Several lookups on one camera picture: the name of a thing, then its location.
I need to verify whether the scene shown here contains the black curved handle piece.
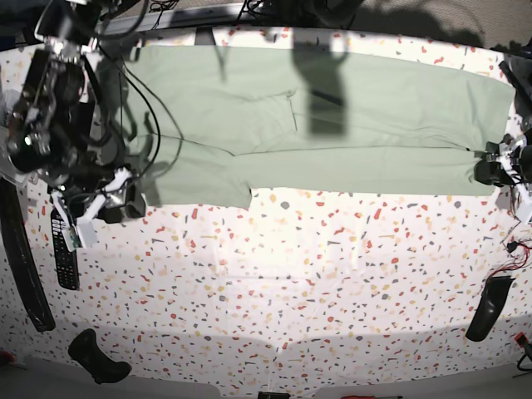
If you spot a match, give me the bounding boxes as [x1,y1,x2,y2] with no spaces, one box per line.
[68,328,131,384]

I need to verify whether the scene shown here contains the light green T-shirt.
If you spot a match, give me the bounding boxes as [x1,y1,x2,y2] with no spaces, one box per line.
[93,44,516,209]

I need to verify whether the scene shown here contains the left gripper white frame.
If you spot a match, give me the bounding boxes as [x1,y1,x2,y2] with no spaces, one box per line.
[474,132,531,224]

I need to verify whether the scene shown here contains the red and black wire bundle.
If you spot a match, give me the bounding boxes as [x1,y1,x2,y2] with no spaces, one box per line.
[484,182,532,288]

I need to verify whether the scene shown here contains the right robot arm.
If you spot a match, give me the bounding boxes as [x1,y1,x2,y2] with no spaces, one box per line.
[1,1,145,252]

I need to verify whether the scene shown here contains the black curved shell right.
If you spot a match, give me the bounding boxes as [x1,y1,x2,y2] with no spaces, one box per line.
[465,275,514,342]

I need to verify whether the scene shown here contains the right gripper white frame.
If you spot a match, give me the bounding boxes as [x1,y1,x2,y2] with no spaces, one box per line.
[51,166,146,250]

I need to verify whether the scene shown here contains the red clamp tool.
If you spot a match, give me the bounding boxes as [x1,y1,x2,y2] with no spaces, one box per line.
[515,332,532,357]

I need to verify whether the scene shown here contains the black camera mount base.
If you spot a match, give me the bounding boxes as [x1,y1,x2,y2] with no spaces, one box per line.
[195,27,216,46]

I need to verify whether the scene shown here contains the black TV remote control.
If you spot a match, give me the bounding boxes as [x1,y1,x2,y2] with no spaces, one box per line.
[50,209,80,291]

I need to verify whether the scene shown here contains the long black curved strip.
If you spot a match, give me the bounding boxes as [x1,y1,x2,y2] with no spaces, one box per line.
[1,178,56,333]

